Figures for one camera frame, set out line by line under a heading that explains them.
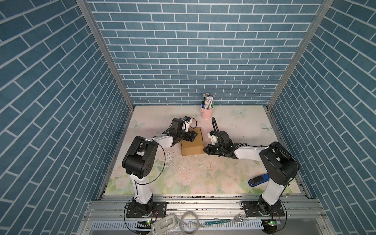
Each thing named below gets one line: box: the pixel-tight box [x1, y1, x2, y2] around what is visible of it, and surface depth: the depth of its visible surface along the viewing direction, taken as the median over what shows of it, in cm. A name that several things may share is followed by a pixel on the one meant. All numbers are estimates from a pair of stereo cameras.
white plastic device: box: [151, 213, 178, 235], surface depth 68 cm
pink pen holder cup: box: [200, 107, 214, 120], surface depth 110 cm
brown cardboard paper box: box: [180, 126, 206, 157], surface depth 94 cm
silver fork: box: [213, 212, 250, 222], surface depth 73 cm
